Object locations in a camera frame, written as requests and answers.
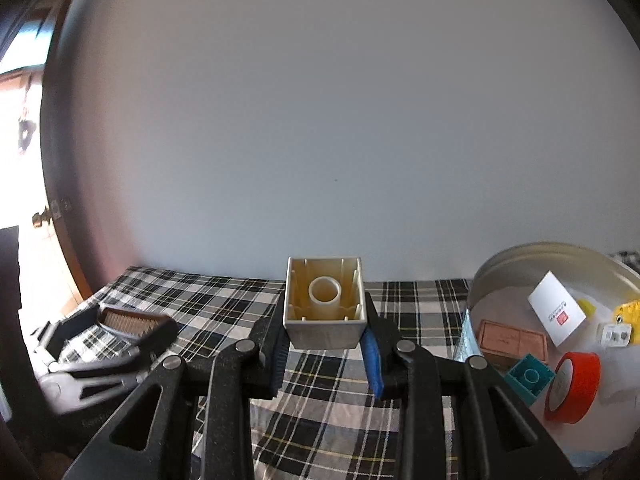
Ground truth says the small yellow toy block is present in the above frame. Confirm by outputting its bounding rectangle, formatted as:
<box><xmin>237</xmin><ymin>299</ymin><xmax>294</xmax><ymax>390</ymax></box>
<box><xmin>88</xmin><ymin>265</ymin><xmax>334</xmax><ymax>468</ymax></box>
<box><xmin>577</xmin><ymin>298</ymin><xmax>597</xmax><ymax>318</ymax></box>

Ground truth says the brass door knob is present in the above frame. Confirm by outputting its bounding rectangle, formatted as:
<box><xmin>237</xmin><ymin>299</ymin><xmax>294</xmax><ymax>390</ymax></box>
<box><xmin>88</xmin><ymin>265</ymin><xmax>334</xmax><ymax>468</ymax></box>
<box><xmin>32</xmin><ymin>198</ymin><xmax>73</xmax><ymax>229</ymax></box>

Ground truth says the Danisa cookie tin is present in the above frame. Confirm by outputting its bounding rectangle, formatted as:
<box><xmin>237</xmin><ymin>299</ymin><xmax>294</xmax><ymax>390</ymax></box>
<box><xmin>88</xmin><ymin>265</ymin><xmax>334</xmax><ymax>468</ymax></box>
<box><xmin>454</xmin><ymin>243</ymin><xmax>639</xmax><ymax>479</ymax></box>

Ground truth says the red tape roll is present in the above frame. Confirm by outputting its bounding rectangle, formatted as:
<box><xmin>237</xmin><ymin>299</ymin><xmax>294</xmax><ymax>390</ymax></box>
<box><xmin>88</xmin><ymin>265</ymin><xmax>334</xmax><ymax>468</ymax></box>
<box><xmin>544</xmin><ymin>352</ymin><xmax>601</xmax><ymax>425</ymax></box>

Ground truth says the yellow face toy brick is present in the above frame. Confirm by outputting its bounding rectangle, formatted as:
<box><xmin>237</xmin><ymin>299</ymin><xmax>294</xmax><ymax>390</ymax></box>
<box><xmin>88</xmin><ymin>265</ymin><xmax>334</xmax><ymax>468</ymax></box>
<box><xmin>613</xmin><ymin>300</ymin><xmax>640</xmax><ymax>344</ymax></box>

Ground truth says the teal toy brick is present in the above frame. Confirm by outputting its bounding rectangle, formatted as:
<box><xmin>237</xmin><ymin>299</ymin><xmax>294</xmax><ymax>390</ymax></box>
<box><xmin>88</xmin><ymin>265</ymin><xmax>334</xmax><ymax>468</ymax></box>
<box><xmin>504</xmin><ymin>354</ymin><xmax>555</xmax><ymax>406</ymax></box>

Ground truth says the white power adapter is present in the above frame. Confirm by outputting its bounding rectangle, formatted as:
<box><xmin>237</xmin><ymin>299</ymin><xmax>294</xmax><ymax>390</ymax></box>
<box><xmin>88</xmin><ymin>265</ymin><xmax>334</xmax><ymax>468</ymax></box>
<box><xmin>597</xmin><ymin>323</ymin><xmax>632</xmax><ymax>349</ymax></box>

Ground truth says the wooden door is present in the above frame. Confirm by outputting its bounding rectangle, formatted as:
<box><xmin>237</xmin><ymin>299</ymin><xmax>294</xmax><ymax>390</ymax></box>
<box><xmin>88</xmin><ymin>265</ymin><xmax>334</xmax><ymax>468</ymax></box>
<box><xmin>0</xmin><ymin>0</ymin><xmax>97</xmax><ymax>321</ymax></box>

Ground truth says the black white plaid tablecloth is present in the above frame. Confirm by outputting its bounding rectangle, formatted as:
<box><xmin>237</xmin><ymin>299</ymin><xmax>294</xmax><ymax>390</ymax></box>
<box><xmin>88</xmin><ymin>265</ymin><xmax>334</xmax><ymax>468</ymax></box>
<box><xmin>49</xmin><ymin>264</ymin><xmax>640</xmax><ymax>480</ymax></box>

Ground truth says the white card box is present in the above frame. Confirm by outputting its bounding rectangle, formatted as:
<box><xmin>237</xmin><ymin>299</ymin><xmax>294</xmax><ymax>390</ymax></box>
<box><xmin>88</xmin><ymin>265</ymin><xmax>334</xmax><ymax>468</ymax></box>
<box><xmin>527</xmin><ymin>271</ymin><xmax>587</xmax><ymax>347</ymax></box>

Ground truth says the cream hollow toy brick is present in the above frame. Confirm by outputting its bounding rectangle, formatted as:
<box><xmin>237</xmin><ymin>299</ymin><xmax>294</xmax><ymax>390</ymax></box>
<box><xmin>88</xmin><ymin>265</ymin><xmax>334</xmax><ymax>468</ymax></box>
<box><xmin>283</xmin><ymin>257</ymin><xmax>368</xmax><ymax>351</ymax></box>

